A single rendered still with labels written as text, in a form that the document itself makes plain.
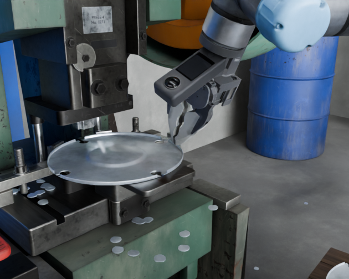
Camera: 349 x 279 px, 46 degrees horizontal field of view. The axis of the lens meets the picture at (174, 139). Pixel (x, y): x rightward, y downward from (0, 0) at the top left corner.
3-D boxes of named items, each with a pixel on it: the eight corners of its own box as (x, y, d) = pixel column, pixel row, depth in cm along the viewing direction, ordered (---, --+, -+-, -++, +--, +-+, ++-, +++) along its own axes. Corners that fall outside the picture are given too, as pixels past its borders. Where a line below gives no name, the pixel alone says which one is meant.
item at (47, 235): (193, 184, 108) (194, 163, 106) (32, 258, 78) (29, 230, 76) (122, 154, 128) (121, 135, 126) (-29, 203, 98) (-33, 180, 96)
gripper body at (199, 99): (229, 108, 74) (258, 48, 67) (199, 118, 68) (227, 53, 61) (199, 84, 77) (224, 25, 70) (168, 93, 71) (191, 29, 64)
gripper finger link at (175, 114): (191, 137, 79) (208, 97, 74) (170, 145, 75) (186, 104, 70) (180, 127, 81) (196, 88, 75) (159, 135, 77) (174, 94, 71)
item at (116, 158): (22, 156, 90) (22, 153, 90) (127, 127, 109) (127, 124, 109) (100, 201, 71) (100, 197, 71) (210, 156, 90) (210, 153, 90)
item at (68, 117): (136, 118, 98) (135, 95, 97) (61, 138, 85) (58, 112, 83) (96, 106, 109) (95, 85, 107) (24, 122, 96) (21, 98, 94)
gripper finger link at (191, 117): (203, 146, 78) (221, 107, 73) (182, 155, 74) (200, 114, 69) (191, 137, 79) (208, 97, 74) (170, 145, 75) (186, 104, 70)
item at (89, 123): (97, 125, 97) (96, 110, 96) (80, 130, 94) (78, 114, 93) (90, 123, 99) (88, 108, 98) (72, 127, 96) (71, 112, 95)
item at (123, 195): (196, 226, 88) (198, 168, 83) (147, 254, 78) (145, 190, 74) (122, 189, 104) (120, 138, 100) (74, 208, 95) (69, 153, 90)
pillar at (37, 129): (47, 162, 99) (41, 105, 94) (39, 165, 97) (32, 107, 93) (43, 159, 100) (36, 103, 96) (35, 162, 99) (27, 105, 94)
